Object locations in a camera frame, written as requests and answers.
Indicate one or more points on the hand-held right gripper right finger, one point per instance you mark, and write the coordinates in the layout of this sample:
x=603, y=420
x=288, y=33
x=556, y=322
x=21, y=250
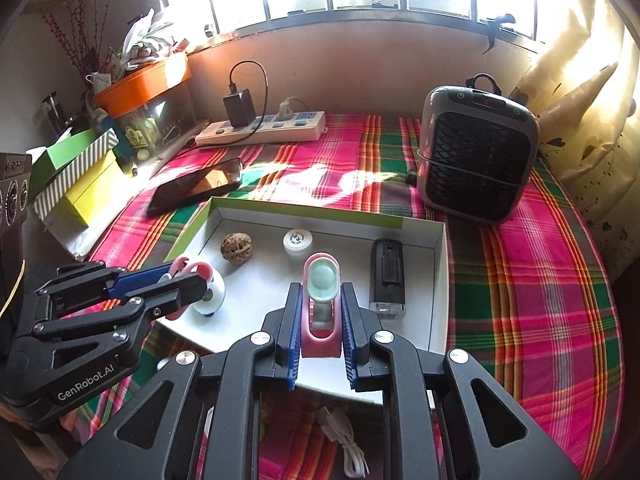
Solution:
x=350, y=335

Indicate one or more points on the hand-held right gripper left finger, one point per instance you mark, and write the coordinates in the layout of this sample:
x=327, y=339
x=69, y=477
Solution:
x=295, y=335

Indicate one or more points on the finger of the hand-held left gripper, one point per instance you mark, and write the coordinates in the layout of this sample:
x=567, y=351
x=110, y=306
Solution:
x=187, y=292
x=140, y=280

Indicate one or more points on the white and pink round gadget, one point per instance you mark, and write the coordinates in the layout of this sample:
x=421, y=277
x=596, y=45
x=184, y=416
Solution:
x=212, y=300

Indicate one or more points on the green white cardboard box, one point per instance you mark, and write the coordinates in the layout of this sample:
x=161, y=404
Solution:
x=260, y=290

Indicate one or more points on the pink clip with mint pad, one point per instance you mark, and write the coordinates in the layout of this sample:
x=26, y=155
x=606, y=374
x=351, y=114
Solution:
x=320, y=280

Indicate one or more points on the brown walnut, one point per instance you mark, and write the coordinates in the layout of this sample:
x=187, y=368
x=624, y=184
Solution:
x=236, y=248

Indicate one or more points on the black flashlight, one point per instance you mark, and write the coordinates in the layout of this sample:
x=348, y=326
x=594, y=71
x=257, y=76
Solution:
x=387, y=270

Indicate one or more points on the white round cap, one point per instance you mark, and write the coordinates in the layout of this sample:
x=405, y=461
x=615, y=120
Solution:
x=297, y=242

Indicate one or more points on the white paper sheet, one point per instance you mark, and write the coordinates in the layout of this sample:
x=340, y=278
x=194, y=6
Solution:
x=82, y=240

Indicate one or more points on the black smartphone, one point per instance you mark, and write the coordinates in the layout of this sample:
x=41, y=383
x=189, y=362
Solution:
x=195, y=185

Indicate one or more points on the striped box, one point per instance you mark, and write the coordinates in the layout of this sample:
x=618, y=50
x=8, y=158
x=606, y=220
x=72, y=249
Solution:
x=85, y=170

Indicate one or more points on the pink green plaid blanket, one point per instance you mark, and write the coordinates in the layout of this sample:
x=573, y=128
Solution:
x=500, y=310

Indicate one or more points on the glass tank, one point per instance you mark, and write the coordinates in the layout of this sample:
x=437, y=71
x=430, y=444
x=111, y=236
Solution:
x=165, y=115

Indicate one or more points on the white power strip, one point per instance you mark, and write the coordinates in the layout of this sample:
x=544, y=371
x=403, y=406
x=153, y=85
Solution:
x=280, y=127

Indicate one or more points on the black charger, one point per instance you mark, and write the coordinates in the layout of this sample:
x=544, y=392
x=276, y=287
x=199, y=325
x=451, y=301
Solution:
x=239, y=107

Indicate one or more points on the orange tray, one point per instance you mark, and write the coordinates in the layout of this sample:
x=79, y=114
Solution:
x=145, y=85

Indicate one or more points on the white mug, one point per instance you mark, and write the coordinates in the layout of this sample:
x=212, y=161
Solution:
x=98, y=81

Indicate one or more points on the small grey plug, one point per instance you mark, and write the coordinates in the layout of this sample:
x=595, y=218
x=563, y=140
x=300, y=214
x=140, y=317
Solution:
x=286, y=110

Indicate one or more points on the grey space heater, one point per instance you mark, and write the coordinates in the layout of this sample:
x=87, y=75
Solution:
x=475, y=160

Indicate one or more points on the pale leafy plant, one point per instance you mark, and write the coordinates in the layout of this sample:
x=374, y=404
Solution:
x=145, y=35

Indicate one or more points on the red flower branches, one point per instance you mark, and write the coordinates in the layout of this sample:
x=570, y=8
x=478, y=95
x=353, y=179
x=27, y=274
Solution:
x=70, y=40

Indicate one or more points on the cream heart print curtain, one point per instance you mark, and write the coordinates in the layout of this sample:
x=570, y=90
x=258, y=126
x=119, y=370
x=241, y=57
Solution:
x=590, y=135

